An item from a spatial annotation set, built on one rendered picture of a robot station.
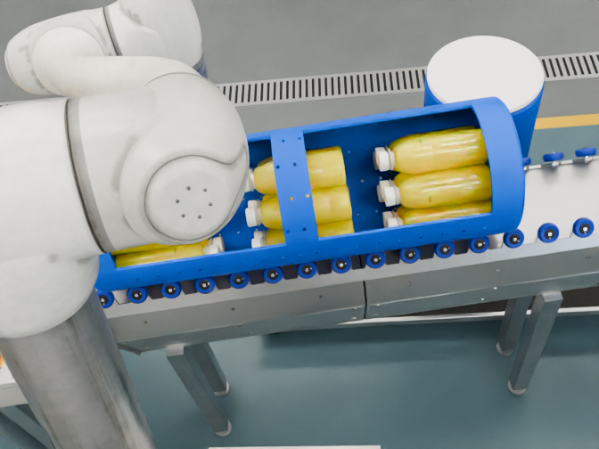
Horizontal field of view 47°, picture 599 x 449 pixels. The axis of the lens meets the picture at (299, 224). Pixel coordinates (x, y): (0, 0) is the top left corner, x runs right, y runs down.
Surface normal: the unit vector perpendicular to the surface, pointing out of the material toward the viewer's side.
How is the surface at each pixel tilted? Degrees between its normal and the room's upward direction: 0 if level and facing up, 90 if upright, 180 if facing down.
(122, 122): 5
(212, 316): 70
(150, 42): 85
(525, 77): 0
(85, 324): 84
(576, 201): 0
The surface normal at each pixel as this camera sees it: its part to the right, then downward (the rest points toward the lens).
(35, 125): 0.12, -0.62
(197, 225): 0.36, 0.35
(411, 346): -0.11, -0.58
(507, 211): 0.07, 0.67
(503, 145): -0.07, -0.22
